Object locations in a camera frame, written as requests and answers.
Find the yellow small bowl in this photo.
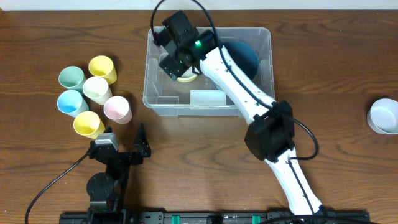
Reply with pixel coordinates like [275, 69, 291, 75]
[177, 74, 198, 83]

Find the light grey small bowl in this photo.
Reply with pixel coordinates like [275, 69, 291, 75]
[367, 98, 397, 135]

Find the white small bowl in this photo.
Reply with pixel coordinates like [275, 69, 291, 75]
[180, 69, 195, 79]

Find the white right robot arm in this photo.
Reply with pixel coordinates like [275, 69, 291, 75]
[152, 11, 322, 215]

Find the yellow cup lower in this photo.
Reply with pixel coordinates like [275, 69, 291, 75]
[73, 111, 105, 139]

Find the yellow cup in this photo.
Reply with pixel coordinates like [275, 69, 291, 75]
[88, 55, 118, 85]
[73, 111, 105, 139]

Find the pink cup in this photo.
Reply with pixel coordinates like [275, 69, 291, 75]
[103, 96, 132, 124]

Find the cream cup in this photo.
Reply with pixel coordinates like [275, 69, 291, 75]
[83, 77, 113, 105]

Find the light blue cup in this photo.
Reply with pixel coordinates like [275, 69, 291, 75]
[57, 90, 89, 118]

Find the yellow cup upper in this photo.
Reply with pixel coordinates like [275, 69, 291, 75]
[88, 55, 118, 85]

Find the green cup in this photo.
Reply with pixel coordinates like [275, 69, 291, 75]
[58, 66, 86, 95]

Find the clear plastic storage bin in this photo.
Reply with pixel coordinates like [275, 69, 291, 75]
[143, 27, 275, 117]

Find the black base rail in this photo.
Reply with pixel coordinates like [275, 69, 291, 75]
[59, 210, 371, 224]

